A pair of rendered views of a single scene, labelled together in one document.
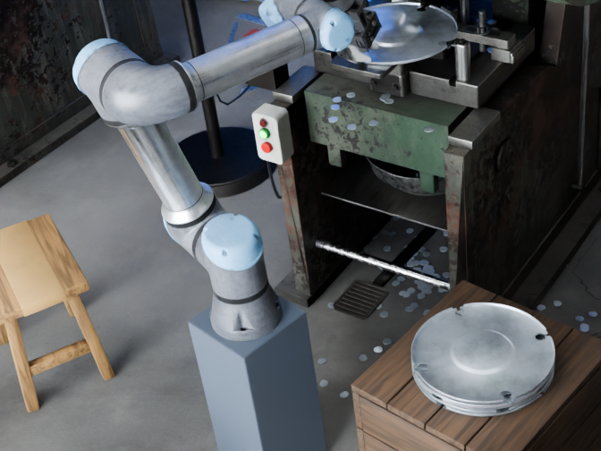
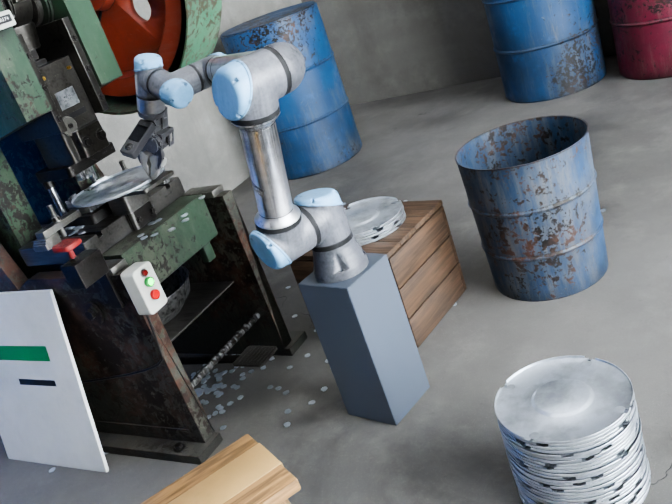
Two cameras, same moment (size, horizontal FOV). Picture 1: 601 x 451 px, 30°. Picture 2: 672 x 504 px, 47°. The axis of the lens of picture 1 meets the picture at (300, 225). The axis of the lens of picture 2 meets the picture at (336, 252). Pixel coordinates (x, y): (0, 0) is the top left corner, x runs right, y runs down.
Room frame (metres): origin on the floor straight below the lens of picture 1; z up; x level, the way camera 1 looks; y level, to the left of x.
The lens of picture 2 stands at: (1.89, 2.02, 1.30)
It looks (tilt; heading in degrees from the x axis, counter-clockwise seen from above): 23 degrees down; 267
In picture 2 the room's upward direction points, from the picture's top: 20 degrees counter-clockwise
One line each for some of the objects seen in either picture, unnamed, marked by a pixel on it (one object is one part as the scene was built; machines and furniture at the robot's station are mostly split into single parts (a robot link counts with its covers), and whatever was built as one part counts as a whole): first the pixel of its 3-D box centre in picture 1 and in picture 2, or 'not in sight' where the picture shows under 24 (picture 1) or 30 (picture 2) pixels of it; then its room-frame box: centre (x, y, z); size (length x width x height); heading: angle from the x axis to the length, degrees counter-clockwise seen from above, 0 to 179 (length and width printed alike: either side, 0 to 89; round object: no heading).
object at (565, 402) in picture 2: not in sight; (561, 397); (1.46, 0.71, 0.24); 0.29 x 0.29 x 0.01
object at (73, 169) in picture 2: not in sight; (77, 165); (2.41, -0.36, 0.86); 0.20 x 0.16 x 0.05; 51
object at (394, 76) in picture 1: (385, 67); (138, 202); (2.27, -0.25, 0.72); 0.25 x 0.14 x 0.14; 141
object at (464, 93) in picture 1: (423, 49); (105, 220); (2.41, -0.36, 0.68); 0.45 x 0.30 x 0.06; 51
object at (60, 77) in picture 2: not in sight; (61, 109); (2.37, -0.33, 1.04); 0.17 x 0.15 x 0.30; 141
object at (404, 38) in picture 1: (393, 32); (118, 184); (2.31, -0.28, 0.78); 0.29 x 0.29 x 0.01
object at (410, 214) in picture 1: (432, 171); (150, 317); (2.41, -0.36, 0.31); 0.43 x 0.42 x 0.01; 51
